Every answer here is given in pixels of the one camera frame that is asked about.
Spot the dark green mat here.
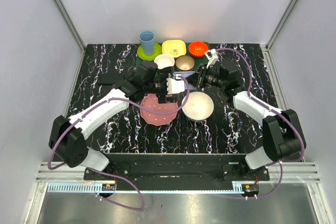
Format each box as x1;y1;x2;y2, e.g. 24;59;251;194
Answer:
134;43;209;81

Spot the yellow square dish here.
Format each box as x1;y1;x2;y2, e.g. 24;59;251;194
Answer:
162;39;186;58

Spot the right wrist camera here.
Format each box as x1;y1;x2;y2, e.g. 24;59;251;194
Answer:
205;49;218;69

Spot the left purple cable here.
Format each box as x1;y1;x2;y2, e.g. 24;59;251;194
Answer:
47;74;191;211

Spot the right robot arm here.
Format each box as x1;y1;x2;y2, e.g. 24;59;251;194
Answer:
188;61;306;180

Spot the cream small bowl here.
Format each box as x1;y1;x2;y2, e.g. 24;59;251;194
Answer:
154;54;175;69

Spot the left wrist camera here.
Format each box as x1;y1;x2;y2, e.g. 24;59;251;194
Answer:
166;78;186;94

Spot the aluminium front rail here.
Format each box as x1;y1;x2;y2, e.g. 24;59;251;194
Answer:
36;163;320;194

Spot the orange red bowl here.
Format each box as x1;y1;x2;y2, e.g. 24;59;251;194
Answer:
188;41;208;58

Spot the phone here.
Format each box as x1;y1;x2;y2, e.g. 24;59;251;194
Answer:
173;71;196;90

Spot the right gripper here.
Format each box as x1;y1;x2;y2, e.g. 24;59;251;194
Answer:
183;63;226;89

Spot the brown small bowl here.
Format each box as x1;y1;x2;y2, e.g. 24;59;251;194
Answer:
175;55;195;71

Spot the lime green saucer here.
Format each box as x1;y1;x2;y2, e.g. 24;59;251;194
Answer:
137;43;162;61

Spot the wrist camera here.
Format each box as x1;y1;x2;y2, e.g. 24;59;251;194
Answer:
166;78;186;94
205;49;218;69

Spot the right aluminium frame post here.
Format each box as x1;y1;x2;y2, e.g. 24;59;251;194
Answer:
265;0;300;51

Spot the left aluminium frame post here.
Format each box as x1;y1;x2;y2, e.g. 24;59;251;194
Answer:
52;0;86;52

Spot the large white bowl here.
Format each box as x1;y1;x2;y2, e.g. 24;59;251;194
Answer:
182;92;214;122

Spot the pink dotted plate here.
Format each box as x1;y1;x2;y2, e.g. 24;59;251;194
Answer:
140;94;179;126

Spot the blue plastic cup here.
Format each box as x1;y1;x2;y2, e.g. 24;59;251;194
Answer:
139;31;155;55

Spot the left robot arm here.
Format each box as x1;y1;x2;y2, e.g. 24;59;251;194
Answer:
48;61;173;180

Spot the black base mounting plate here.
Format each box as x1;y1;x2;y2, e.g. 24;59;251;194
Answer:
83;153;271;183

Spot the aluminium frame post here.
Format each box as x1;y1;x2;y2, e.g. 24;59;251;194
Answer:
52;0;86;52
265;0;300;51

